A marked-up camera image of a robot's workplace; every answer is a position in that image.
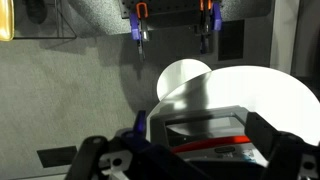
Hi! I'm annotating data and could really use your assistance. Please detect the purple orange bar clamp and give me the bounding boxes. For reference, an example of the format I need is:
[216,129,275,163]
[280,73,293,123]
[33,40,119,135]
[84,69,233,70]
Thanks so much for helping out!
[199,0,223,55]
[129,2,151,63]

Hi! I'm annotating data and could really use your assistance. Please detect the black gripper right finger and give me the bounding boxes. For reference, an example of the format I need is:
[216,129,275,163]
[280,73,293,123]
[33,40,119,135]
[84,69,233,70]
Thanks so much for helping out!
[245,111,320,180]

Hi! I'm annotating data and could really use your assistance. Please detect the yellow translucent object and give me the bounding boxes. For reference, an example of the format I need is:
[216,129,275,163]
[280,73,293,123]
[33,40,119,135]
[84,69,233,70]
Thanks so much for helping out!
[0,0,15,42]

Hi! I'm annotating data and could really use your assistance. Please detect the grey oven door red handle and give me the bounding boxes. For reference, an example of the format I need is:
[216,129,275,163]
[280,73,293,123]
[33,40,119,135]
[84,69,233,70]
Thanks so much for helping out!
[149,105,253,155]

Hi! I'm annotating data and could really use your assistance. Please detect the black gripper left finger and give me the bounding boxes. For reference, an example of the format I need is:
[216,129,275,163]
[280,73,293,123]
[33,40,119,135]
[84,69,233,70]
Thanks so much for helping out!
[64,134,134,180]

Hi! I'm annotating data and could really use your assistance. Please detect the grey toy stove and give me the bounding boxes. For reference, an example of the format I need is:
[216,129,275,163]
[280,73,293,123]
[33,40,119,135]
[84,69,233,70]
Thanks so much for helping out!
[114,105,271,180]

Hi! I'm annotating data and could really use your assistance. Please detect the white round pedestal table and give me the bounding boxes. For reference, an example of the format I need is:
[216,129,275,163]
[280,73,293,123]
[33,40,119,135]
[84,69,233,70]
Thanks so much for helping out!
[146,59,320,148]

